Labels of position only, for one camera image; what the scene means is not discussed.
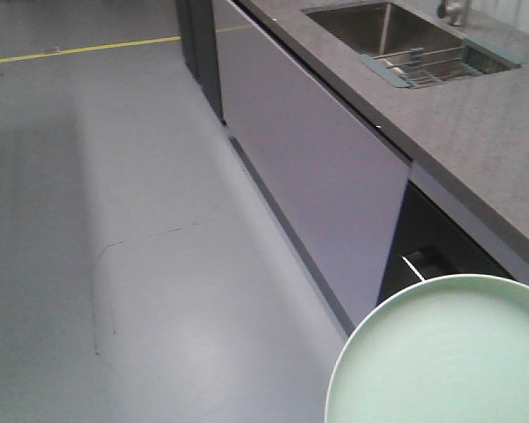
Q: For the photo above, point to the black open dishwasher interior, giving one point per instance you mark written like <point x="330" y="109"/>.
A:
<point x="427" y="244"/>

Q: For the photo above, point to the tall dark grey cabinet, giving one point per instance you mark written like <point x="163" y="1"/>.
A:
<point x="198" y="40"/>

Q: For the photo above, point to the mint green plate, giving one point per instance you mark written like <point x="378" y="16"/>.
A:
<point x="450" y="349"/>

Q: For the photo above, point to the steel kitchen faucet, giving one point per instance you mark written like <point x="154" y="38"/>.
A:
<point x="455" y="11"/>

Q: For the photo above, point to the stainless steel sink basin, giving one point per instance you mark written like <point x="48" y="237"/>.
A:
<point x="381" y="27"/>

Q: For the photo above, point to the grey cabinet front panels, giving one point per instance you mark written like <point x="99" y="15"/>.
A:
<point x="335" y="185"/>

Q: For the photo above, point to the grey sink drying rack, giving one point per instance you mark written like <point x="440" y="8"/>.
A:
<point x="420" y="67"/>

